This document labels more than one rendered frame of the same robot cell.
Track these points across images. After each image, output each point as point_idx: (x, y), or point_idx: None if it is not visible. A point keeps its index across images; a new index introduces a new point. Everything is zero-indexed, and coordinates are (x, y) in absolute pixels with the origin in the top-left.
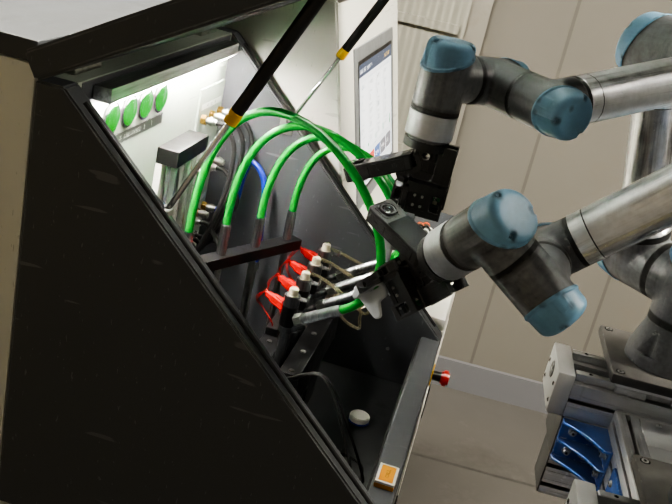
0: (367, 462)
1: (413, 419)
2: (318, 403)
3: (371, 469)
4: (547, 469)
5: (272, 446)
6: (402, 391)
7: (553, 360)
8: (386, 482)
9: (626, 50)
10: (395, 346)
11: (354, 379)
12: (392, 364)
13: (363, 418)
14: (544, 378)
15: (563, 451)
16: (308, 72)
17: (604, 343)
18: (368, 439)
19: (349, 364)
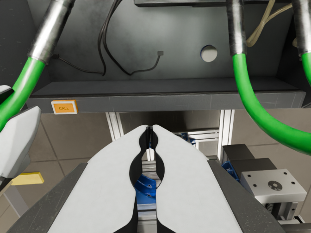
0: (159, 70)
1: (154, 109)
2: (220, 15)
3: (153, 75)
4: (226, 155)
5: None
6: (194, 94)
7: (281, 189)
8: (53, 109)
9: None
10: (301, 66)
11: (271, 34)
12: (289, 64)
13: (205, 58)
14: (282, 172)
15: (227, 169)
16: None
17: (293, 229)
18: (187, 65)
19: (293, 24)
